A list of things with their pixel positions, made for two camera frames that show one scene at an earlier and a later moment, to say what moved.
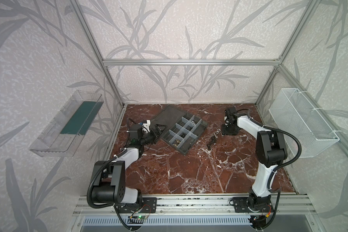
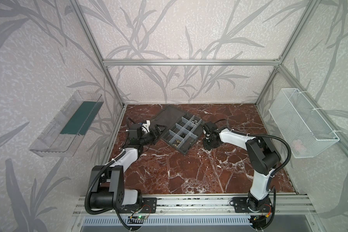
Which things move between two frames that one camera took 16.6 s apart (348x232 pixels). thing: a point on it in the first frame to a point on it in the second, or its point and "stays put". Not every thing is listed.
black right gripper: (228, 127) to (207, 129)
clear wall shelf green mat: (61, 137) stays put
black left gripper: (153, 133) stays put
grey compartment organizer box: (182, 128) stays put
